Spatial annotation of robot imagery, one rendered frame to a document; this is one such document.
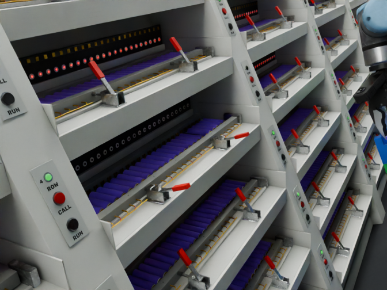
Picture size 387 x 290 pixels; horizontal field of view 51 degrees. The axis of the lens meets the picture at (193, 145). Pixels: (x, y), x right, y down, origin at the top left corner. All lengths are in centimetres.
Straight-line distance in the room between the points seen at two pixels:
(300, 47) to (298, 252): 89
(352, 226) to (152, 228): 109
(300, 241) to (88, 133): 77
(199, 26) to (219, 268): 63
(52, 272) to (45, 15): 39
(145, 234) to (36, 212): 21
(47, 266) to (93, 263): 6
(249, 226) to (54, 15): 63
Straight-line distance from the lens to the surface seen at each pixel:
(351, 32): 245
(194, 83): 94
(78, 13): 77
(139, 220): 74
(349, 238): 164
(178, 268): 87
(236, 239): 98
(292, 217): 123
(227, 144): 99
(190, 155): 92
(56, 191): 62
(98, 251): 65
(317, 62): 177
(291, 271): 118
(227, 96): 115
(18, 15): 69
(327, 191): 155
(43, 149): 62
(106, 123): 71
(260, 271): 114
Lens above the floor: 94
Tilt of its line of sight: 10 degrees down
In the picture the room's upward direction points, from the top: 24 degrees counter-clockwise
